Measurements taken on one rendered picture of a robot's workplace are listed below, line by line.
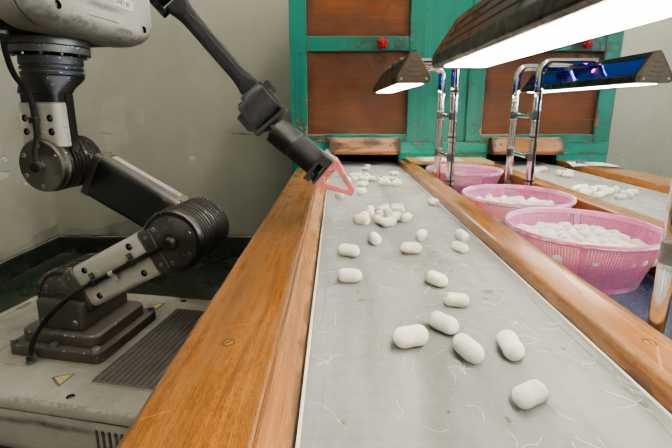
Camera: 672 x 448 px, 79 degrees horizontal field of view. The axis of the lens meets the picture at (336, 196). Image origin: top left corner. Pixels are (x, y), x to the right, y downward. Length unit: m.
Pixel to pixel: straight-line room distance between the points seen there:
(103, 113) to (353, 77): 1.85
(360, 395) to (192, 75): 2.61
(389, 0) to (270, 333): 1.57
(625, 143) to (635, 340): 2.84
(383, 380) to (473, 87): 1.56
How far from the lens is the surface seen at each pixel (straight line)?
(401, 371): 0.42
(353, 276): 0.58
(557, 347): 0.51
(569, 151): 2.04
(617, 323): 0.53
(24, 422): 1.02
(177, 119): 2.90
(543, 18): 0.34
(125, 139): 3.05
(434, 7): 1.86
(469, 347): 0.44
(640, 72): 1.21
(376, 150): 1.72
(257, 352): 0.41
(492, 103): 1.89
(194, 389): 0.38
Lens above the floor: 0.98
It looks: 12 degrees down
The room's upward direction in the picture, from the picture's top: straight up
